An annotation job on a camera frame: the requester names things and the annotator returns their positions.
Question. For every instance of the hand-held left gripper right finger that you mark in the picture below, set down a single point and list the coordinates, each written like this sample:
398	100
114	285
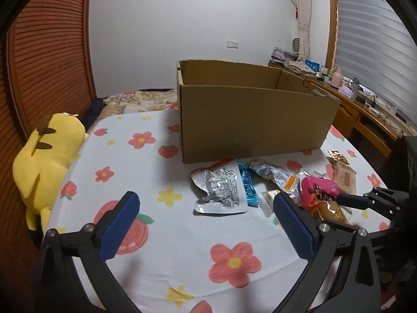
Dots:
293	226

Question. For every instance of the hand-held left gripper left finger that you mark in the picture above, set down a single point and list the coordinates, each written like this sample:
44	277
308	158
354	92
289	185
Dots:
119	226

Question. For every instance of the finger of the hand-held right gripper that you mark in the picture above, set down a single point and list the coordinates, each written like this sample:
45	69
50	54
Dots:
358	204
355	198

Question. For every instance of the brown cereal bar packet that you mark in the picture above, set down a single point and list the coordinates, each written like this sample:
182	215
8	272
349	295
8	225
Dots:
343	177

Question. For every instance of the white snack packet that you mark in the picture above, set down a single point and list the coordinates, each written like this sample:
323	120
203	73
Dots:
267	202

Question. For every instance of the pink sausage snack packet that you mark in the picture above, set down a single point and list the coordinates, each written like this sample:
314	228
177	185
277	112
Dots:
317	186

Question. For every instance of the gold crinkled snack wrapper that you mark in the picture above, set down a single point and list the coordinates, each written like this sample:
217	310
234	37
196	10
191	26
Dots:
338	156

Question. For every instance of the blue snack packet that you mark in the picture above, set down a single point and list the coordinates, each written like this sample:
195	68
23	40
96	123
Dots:
248	186

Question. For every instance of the silver and orange snack packet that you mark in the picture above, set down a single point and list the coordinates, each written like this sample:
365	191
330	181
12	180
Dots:
221	186

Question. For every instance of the brown cardboard box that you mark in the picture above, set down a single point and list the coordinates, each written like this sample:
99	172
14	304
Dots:
247	120

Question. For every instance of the person's left hand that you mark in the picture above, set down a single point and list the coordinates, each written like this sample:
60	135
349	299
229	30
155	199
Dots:
202	307

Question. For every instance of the wooden desk cabinet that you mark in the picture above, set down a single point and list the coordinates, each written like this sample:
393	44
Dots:
368	124

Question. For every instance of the white power strip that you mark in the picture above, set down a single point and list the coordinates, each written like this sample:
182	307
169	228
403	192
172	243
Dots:
376	109

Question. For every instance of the flower print bed sheet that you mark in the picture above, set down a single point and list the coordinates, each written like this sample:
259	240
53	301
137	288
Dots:
182	234

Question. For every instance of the pink tissue box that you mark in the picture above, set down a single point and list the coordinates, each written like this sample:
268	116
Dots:
346	92

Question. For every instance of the green capped bottle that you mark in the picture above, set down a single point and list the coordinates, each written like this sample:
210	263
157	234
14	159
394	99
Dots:
355	85

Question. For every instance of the yellow plush toy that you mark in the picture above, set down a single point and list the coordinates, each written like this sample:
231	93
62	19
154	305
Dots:
49	156

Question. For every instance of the dark blue cloth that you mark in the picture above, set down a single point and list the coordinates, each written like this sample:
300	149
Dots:
94	112

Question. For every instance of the grey window blind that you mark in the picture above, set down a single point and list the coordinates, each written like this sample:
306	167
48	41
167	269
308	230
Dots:
374	45

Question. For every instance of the floral quilt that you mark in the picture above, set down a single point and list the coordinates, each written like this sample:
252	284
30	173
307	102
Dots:
143	99

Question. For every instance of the blue box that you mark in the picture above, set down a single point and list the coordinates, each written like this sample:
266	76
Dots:
312	65

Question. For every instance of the patterned folded cloth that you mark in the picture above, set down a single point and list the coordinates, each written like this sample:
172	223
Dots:
299	67

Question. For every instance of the small white fan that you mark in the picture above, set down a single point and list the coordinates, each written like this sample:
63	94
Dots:
295	45

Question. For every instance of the purple stack of packets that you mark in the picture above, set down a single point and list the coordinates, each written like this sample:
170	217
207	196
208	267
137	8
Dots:
280	55

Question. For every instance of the cream patterned curtain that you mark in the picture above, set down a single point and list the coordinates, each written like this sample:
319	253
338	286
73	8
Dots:
303	22

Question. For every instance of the slatted wooden door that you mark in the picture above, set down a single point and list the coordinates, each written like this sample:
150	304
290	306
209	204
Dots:
49	55

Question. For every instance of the wooden window frame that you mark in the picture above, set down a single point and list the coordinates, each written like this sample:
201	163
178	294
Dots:
331	22

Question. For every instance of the white light switch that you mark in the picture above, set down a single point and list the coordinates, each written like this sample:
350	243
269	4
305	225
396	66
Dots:
233	44

